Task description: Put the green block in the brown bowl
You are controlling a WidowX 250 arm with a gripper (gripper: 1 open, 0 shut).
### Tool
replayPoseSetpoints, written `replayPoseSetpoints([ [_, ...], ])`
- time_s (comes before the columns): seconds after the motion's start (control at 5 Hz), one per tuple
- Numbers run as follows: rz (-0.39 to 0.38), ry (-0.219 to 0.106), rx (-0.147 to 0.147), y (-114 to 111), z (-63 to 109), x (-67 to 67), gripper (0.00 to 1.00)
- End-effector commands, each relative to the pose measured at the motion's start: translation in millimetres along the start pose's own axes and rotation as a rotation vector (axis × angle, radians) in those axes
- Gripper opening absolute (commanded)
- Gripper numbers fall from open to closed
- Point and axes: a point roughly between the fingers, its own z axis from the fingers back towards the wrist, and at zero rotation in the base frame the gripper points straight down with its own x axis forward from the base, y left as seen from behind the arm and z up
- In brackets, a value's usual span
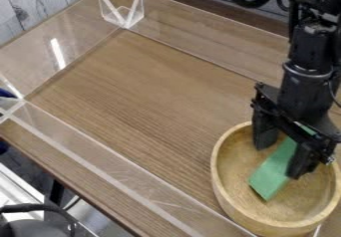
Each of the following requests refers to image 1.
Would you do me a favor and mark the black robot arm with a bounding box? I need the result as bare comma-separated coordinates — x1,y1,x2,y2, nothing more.
229,0,341,179

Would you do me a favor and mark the black cable loop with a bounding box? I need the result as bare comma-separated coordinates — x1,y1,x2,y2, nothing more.
0,202,78,237

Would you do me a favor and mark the brown wooden bowl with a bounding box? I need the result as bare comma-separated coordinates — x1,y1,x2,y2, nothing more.
209,122,341,237

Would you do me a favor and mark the green rectangular block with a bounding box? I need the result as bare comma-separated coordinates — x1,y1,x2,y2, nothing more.
246,122,318,202

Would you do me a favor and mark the black table leg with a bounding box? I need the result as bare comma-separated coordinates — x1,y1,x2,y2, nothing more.
49,180,65,205

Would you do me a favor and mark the clear acrylic front wall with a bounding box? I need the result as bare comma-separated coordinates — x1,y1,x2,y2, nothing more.
0,77,254,237

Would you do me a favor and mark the clear acrylic corner bracket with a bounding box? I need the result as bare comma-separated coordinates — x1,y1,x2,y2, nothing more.
98,0,144,29

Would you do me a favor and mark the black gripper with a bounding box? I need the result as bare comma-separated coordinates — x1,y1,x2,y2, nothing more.
250,70,341,179

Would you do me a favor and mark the black metal clamp plate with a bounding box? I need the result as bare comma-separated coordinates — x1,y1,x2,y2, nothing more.
44,209,98,237

